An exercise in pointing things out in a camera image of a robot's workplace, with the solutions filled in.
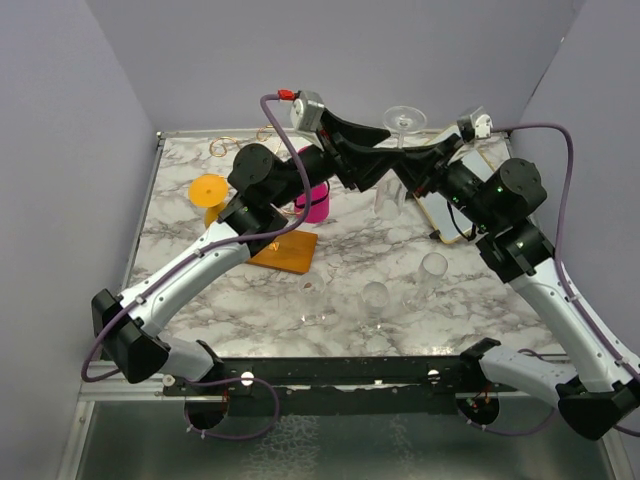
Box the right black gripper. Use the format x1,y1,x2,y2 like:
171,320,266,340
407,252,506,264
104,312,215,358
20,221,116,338
395,133,500,232

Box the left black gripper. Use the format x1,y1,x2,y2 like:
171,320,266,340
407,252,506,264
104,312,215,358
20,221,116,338
269,107,405,210

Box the clear wine glass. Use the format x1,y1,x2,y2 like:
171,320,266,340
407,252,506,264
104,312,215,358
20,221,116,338
358,282,390,331
373,105,429,221
297,272,326,323

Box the pink plastic wine glass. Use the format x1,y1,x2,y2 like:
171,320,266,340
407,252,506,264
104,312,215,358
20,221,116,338
298,146,330,224

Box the yellow plastic wine glass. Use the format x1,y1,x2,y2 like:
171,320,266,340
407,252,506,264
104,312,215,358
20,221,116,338
188,174,229,229

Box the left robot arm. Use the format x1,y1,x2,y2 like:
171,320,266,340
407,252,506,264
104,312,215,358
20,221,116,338
91,108,405,395

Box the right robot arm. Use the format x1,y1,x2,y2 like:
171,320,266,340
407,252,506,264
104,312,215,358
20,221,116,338
391,135,639,440

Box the white board gold rim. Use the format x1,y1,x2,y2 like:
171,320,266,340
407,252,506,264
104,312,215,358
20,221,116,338
415,147,495,244

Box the clear flute glass right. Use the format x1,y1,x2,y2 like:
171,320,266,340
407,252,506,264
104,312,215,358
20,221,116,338
402,252,448,312

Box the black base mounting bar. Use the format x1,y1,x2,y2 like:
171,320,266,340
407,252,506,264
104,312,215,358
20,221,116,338
163,355,513,417

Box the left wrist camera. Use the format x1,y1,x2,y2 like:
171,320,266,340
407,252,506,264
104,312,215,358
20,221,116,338
277,89,325,133

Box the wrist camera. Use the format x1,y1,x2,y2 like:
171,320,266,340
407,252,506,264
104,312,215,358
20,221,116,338
277,89,325,133
456,106,493,144

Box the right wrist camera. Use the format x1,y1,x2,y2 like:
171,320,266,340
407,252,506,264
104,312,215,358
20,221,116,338
456,106,493,144

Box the gold wire glass rack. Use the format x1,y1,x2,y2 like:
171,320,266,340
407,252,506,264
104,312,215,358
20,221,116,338
208,124,320,276

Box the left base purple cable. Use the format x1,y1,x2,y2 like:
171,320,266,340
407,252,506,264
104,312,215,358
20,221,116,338
182,374,284,442

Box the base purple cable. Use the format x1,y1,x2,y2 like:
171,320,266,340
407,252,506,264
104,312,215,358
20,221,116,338
182,374,284,442
462,394,559,435

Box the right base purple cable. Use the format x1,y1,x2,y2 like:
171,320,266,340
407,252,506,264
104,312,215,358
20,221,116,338
462,394,559,435

